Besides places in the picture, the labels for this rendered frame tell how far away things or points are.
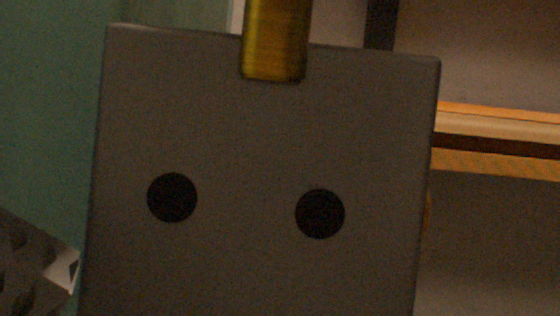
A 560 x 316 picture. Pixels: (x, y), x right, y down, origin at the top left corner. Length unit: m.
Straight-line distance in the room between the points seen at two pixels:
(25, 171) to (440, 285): 2.64
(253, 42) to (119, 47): 0.03
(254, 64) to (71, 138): 0.07
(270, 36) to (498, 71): 2.67
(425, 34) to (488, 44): 0.15
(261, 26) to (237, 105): 0.02
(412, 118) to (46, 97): 0.10
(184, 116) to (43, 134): 0.05
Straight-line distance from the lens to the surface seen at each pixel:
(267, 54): 0.28
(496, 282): 2.98
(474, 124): 2.42
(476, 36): 2.93
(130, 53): 0.29
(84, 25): 0.33
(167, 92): 0.29
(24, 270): 0.23
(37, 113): 0.33
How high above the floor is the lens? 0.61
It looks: 3 degrees down
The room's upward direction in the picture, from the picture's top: 6 degrees clockwise
